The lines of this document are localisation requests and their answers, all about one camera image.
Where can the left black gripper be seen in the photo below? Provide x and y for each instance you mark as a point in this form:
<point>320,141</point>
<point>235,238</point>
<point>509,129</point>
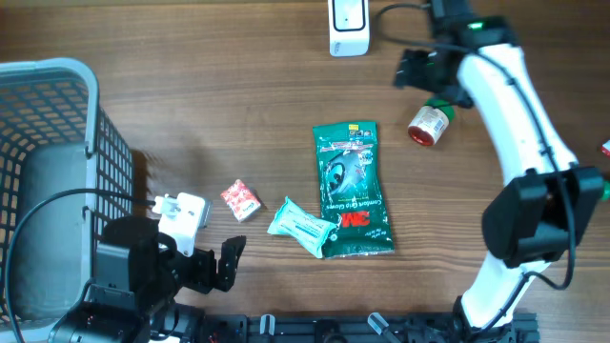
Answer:
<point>205,278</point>

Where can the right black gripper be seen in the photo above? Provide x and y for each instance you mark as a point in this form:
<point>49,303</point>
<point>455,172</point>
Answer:
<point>410,71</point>

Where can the green lid jar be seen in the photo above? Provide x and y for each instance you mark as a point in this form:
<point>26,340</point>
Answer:
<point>431,121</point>

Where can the small red snack box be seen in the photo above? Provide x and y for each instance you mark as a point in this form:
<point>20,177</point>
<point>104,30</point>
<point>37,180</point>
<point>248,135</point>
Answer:
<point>241,200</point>

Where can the mint green tissue pack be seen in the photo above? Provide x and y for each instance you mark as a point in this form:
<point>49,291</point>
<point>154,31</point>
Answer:
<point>311,232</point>

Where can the green 3M gloves package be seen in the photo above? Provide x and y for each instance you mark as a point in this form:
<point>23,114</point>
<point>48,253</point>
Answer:
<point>350,193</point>

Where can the red sauce bottle green cap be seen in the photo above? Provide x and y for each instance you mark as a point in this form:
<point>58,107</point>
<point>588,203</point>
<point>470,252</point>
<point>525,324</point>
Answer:
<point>606,191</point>

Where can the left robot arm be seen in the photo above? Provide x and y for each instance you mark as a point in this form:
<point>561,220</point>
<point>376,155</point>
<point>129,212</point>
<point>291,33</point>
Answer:
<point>138,272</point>

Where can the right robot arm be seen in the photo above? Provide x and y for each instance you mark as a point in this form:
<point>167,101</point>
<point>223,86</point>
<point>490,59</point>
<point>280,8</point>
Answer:
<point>547,199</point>

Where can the white barcode scanner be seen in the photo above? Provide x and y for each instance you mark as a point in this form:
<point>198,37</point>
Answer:
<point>349,27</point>

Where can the grey plastic mesh basket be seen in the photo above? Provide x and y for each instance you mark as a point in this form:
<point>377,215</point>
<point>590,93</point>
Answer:
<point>57,147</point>

